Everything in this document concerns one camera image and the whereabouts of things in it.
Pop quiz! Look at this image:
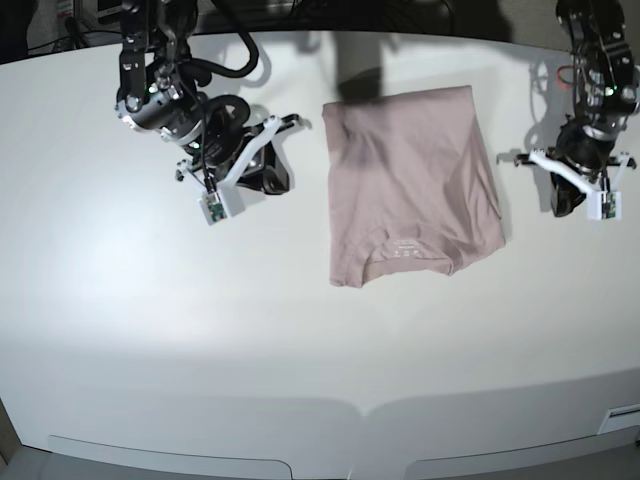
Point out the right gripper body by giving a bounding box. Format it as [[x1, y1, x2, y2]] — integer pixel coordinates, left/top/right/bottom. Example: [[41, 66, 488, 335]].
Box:
[[175, 97, 270, 183]]

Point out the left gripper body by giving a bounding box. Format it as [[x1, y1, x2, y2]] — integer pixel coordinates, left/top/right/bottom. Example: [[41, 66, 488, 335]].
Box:
[[514, 117, 637, 195]]

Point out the pink T-shirt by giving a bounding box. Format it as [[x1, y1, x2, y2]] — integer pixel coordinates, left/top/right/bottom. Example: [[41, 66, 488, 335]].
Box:
[[322, 86, 506, 288]]

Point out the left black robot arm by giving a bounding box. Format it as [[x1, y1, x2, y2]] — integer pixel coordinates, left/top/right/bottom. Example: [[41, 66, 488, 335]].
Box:
[[514, 1, 639, 221]]

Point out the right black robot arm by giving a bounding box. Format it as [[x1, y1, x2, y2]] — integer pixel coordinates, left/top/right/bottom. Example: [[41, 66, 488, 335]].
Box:
[[114, 1, 267, 193]]

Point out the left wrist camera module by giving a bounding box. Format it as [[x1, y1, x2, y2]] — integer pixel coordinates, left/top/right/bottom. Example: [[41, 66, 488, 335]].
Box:
[[586, 191, 622, 221]]

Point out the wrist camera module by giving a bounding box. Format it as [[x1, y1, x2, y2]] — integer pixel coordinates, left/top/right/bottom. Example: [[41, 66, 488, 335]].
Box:
[[199, 187, 246, 226], [586, 191, 622, 221]]

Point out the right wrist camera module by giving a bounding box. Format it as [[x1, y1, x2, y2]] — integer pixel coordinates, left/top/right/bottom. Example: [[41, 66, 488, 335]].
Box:
[[199, 187, 246, 226]]

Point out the background cables and equipment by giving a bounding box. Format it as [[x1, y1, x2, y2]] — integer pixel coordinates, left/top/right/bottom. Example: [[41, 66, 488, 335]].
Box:
[[29, 0, 126, 51]]

